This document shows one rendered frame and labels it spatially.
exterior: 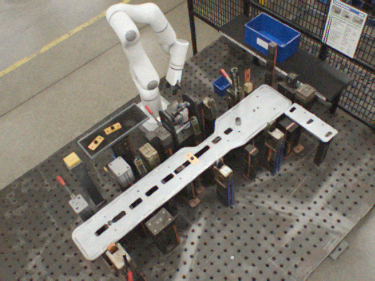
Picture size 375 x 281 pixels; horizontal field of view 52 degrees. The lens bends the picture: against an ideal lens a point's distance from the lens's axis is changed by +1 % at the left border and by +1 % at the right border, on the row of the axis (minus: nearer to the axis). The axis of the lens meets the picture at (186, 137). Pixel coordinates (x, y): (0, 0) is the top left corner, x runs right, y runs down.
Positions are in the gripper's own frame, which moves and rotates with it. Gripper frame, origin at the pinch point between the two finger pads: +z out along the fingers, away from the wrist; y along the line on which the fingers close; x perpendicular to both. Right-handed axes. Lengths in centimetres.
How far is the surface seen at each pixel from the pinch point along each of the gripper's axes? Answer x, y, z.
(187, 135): -3.9, 34.3, 10.4
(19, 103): -61, -172, 105
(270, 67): 50, 24, -26
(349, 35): 69, 52, -58
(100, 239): -62, 67, 42
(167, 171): -23, 51, 20
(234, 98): 23.9, 30.9, -10.0
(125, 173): -45, 49, 19
